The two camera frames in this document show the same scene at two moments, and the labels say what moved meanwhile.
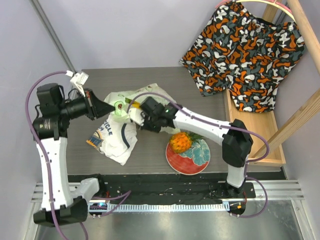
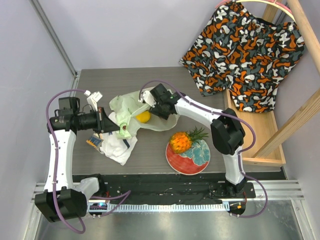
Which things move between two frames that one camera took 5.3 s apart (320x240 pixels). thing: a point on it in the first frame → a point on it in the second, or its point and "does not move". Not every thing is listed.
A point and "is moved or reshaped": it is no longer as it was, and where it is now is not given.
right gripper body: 146,115 → 157,97
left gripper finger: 100,107 → 108,125
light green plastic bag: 123,100 is moved or reshaped
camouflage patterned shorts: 245,54 does not move
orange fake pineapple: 181,142 does not move
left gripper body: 80,106 → 94,120
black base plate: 173,188 does not move
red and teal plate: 191,162 does not move
